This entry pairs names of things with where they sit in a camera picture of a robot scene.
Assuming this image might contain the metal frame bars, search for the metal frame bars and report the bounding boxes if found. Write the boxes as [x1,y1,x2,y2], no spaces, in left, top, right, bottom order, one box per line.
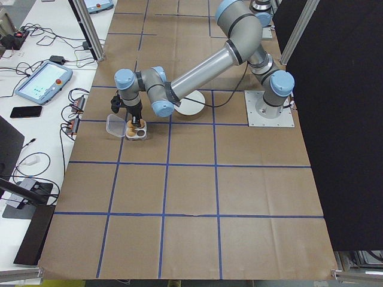
[334,250,383,271]

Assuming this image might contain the black hub cable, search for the black hub cable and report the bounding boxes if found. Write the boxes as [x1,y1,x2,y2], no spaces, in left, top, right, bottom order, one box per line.
[58,121,75,197]

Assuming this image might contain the dark grey docking box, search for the dark grey docking box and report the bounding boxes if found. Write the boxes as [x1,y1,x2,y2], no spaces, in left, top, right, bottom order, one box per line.
[17,178,41,191]

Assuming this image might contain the black power strip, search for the black power strip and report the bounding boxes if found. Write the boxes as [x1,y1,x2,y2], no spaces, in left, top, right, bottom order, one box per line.
[11,28,31,45]

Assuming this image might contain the black frame cover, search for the black frame cover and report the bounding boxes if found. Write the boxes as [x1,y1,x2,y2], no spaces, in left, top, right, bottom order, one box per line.
[270,0,383,252]

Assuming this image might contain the black flat panel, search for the black flat panel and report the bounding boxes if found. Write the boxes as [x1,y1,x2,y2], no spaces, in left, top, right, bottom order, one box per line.
[13,204,57,266]

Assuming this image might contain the black smartphone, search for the black smartphone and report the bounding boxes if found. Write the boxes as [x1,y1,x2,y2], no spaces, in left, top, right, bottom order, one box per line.
[10,105,43,119]

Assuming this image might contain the black monitor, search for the black monitor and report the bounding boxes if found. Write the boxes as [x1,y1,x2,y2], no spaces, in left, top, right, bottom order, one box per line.
[0,115,25,182]

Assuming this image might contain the clear plastic egg carton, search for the clear plastic egg carton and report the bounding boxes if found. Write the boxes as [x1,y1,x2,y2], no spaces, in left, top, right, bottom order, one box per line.
[106,112,148,141]

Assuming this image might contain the beige equipment box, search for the beige equipment box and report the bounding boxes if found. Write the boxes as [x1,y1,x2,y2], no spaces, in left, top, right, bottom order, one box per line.
[0,5,16,39]

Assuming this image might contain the white round plate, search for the white round plate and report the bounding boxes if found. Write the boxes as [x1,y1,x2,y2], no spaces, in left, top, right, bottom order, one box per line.
[174,91,206,116]

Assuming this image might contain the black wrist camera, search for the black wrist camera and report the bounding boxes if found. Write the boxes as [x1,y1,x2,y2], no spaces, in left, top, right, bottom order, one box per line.
[110,94,124,114]

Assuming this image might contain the aluminium table rail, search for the aluminium table rail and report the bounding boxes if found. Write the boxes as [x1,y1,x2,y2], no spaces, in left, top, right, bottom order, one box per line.
[330,268,383,283]
[0,267,45,286]

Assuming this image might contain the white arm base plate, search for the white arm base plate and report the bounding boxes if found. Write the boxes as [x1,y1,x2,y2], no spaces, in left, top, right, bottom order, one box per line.
[260,25,276,40]
[244,89,296,128]

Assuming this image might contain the small white device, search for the small white device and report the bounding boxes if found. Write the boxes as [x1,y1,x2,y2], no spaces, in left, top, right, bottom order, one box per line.
[19,155,41,167]

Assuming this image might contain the black monitor stand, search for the black monitor stand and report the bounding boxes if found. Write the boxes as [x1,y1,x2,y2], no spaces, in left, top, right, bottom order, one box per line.
[0,176,54,207]

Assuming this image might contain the blue grey teach pendant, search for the blue grey teach pendant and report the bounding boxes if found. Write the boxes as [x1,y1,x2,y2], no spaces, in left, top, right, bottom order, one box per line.
[83,0,114,14]
[14,59,74,106]

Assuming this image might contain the aluminium gantry post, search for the aluminium gantry post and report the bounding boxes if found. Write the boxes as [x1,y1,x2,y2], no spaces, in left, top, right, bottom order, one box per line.
[279,0,320,65]
[68,0,106,62]

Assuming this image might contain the black orange USB hub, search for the black orange USB hub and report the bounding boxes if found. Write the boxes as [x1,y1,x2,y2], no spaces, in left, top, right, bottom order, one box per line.
[70,94,87,114]
[64,117,81,135]

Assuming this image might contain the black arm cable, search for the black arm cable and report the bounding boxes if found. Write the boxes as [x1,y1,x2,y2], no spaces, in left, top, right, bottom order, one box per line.
[181,62,251,108]

